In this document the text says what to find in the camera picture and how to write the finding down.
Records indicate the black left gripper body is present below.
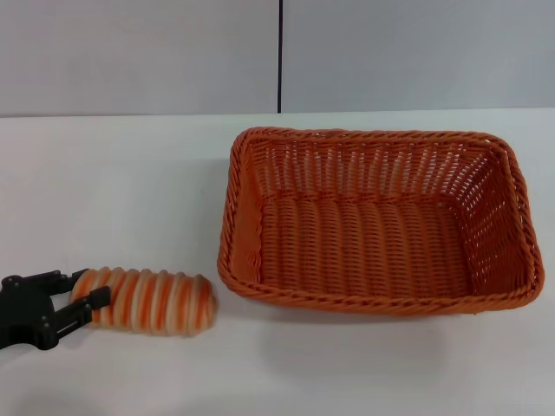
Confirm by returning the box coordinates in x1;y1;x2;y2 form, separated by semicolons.
0;272;57;350

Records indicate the orange striped bread roll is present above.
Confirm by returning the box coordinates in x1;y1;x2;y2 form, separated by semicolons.
68;267;218;340

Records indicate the orange woven plastic basket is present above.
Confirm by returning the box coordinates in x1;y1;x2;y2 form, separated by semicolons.
216;126;546;316

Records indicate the dark vertical wall strip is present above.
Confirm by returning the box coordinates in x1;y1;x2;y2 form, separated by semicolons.
277;0;285;114

